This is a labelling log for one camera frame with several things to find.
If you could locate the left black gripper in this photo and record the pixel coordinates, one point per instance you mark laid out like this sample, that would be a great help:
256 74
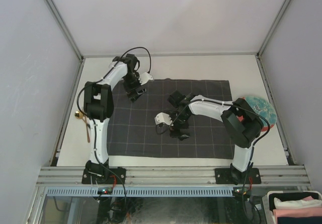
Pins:
131 92

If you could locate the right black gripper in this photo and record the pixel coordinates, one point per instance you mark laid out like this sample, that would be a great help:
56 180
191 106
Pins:
174 131

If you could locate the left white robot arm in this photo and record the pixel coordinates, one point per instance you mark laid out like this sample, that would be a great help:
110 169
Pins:
123 66

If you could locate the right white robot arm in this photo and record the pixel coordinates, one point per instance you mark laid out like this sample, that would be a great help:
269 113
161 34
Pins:
198 102

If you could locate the gold spoon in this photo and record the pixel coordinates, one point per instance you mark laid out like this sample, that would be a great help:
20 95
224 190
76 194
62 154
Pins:
79 115

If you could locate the gold fork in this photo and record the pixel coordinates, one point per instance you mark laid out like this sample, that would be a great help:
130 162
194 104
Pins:
87 129

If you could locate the red and teal plate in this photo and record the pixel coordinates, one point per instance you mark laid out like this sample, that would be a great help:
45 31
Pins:
262 107

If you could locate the white laundry basket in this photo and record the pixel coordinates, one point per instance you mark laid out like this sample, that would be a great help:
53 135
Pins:
293 206

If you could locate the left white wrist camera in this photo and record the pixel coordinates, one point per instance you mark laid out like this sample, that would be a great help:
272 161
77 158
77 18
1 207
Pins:
145 77

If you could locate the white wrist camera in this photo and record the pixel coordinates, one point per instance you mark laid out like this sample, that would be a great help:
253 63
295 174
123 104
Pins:
145 77
163 118

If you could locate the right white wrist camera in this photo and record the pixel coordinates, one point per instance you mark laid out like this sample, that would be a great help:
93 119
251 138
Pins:
163 118

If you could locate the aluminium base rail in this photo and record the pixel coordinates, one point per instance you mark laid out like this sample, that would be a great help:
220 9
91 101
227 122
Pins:
178 176

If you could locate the blue slotted cable duct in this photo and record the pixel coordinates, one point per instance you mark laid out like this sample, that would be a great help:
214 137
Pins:
211 191

